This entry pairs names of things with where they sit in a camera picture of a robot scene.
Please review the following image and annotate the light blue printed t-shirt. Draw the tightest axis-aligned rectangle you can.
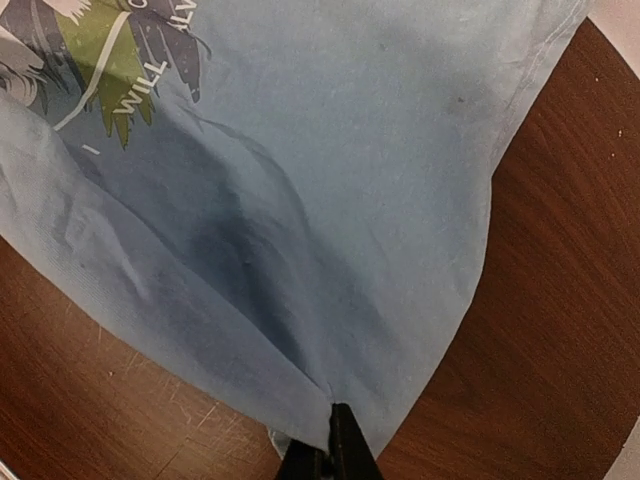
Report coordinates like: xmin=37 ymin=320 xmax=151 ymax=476
xmin=1 ymin=1 xmax=589 ymax=453

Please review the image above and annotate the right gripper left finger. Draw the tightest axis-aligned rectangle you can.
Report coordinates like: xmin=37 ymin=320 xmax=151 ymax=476
xmin=275 ymin=440 xmax=331 ymax=480

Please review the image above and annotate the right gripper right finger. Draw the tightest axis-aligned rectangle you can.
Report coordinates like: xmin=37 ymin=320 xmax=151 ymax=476
xmin=329 ymin=403 xmax=382 ymax=480

